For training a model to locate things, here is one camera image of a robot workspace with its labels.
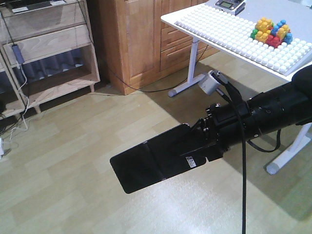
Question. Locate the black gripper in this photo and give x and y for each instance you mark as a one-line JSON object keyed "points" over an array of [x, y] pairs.
{"points": [[225, 128]]}

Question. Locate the black smartphone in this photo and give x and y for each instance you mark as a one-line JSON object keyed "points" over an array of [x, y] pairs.
{"points": [[151, 162]]}

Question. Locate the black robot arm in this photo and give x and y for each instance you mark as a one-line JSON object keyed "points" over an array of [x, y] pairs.
{"points": [[285, 105]]}

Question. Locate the white desk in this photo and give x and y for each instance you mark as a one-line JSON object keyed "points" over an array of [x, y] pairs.
{"points": [[297, 15]]}

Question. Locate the wooden cabinet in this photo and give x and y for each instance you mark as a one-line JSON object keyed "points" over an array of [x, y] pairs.
{"points": [[134, 48]]}

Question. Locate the white studded baseplate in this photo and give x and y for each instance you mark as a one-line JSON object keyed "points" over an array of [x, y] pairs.
{"points": [[233, 33]]}

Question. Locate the colourful toy brick stack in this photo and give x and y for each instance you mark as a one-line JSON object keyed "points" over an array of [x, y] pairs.
{"points": [[273, 35]]}

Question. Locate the digital scale device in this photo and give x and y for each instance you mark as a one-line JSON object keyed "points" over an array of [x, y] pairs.
{"points": [[233, 7]]}

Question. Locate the wooden shelf unit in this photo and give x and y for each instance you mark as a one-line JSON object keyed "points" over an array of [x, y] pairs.
{"points": [[59, 56]]}

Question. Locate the grey usb hub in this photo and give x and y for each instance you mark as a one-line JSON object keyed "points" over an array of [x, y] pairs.
{"points": [[18, 54]]}

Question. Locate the grey laptop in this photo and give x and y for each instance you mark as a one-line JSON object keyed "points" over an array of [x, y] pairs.
{"points": [[19, 6]]}

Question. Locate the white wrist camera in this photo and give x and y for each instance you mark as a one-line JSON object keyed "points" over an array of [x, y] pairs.
{"points": [[211, 82]]}

